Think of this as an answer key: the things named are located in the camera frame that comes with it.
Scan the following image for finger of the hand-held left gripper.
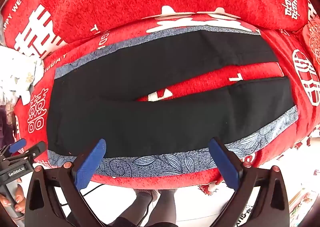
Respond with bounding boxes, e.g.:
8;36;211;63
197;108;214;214
7;138;27;154
24;141;48;160

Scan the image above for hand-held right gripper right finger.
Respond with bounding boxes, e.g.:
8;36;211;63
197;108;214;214
208;137;290;227

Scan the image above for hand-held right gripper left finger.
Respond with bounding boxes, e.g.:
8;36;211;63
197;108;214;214
24;138;110;227

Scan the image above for black pants with blue stripes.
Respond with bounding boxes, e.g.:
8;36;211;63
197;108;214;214
46;27;299;179

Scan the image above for person's left hand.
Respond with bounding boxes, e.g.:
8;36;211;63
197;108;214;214
0;178;27;212

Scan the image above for dark purple cloth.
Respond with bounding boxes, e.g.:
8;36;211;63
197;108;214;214
0;103;15;147

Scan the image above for person's left leg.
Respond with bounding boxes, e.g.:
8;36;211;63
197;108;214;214
117;188;160;227

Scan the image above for person's leg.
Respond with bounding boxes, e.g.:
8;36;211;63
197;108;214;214
150;188;178;227
117;188;160;227

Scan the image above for person's right leg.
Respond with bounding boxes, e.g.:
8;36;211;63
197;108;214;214
150;188;178;227

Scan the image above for white floral cloth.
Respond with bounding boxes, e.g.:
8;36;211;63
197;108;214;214
0;45;45;106

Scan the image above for colourful printed mat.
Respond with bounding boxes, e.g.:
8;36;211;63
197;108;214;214
290;187;320;227

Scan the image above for red printed blanket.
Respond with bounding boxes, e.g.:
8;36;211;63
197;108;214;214
12;13;320;196

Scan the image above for red embroidered pillow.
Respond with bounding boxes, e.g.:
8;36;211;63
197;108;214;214
299;15;320;65

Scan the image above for black cable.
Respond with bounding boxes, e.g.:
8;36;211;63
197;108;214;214
54;183;105;209

